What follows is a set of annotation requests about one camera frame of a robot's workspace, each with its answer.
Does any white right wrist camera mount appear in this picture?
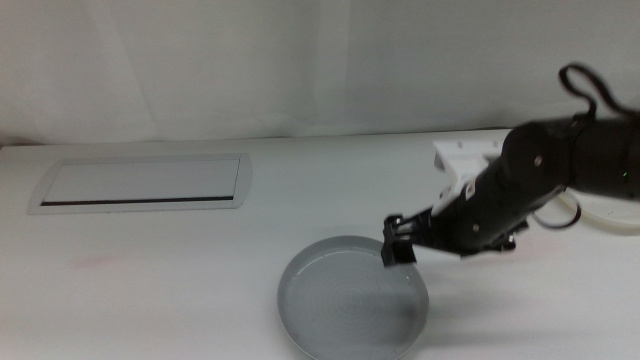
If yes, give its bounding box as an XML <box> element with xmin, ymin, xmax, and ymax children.
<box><xmin>432</xmin><ymin>139</ymin><xmax>504</xmax><ymax>216</ymax></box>

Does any silver table cable hatch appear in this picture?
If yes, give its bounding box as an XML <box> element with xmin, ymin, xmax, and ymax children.
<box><xmin>27</xmin><ymin>153</ymin><xmax>254</xmax><ymax>216</ymax></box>

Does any grey shallow bowl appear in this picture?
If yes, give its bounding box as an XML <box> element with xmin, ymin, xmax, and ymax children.
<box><xmin>277</xmin><ymin>234</ymin><xmax>430</xmax><ymax>360</ymax></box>

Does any white backdrop curtain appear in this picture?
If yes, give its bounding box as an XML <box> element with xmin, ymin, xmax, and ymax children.
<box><xmin>0</xmin><ymin>0</ymin><xmax>640</xmax><ymax>147</ymax></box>

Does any white shallow bowl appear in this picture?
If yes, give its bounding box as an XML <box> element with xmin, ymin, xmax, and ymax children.
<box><xmin>554</xmin><ymin>192</ymin><xmax>640</xmax><ymax>236</ymax></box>

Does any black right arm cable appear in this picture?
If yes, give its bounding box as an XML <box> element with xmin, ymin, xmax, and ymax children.
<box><xmin>532</xmin><ymin>62</ymin><xmax>640</xmax><ymax>231</ymax></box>

